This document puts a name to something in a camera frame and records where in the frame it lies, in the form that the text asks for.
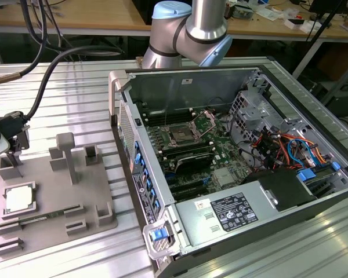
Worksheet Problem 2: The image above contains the black RAM slot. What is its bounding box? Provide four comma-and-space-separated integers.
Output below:
162, 146, 212, 159
144, 113, 194, 123
161, 140, 207, 150
143, 107, 192, 116

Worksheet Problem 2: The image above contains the CPU socket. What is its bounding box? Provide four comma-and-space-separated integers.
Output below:
166, 123, 204, 147

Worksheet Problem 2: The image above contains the grey parts rack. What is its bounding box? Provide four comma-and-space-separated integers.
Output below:
0, 132, 119, 257

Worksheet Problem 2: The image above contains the open PC case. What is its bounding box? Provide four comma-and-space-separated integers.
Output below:
108, 65, 348, 278

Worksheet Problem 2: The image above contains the black tripod leg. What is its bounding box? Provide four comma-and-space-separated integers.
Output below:
306, 0, 342, 42

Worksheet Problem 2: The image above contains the green RAM stick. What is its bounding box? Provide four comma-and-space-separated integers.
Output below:
17, 213, 67, 225

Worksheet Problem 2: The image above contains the silver CPU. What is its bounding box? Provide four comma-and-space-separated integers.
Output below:
5, 187, 35, 212

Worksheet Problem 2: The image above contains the black plastic shroud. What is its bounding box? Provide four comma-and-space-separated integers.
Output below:
240, 169, 318, 213

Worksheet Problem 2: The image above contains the thin cable silver connector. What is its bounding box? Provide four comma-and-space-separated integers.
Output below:
45, 0, 74, 62

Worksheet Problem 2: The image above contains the silver chipset heatsink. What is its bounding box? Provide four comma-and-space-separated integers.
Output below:
213, 167, 235, 186

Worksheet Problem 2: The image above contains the thick black cable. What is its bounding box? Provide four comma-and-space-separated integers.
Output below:
23, 46, 125, 121

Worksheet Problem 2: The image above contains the blue wire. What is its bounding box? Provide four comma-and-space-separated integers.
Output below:
286, 138, 323, 166

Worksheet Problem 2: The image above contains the green motherboard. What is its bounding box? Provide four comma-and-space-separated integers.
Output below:
142, 101, 267, 203

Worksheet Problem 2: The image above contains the silver power supply unit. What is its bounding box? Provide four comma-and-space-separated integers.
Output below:
173, 185, 279, 247

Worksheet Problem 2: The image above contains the orange wire bundle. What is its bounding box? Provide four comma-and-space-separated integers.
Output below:
275, 132, 329, 169

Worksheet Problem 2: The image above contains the silver drive cage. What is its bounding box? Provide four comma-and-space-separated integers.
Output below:
229, 89, 279, 140

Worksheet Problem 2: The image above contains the metal socket cover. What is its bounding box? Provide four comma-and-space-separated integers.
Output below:
191, 109, 221, 137

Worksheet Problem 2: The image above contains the black expansion slot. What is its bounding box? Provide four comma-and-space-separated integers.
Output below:
172, 185, 209, 201
169, 177, 205, 192

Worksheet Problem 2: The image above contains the wooden desk with clutter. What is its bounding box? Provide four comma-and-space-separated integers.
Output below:
228, 0, 348, 44

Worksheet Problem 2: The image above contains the white box with red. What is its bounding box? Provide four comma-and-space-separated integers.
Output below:
284, 17, 306, 30

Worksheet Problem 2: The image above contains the blue case latch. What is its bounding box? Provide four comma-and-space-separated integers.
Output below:
150, 228, 166, 242

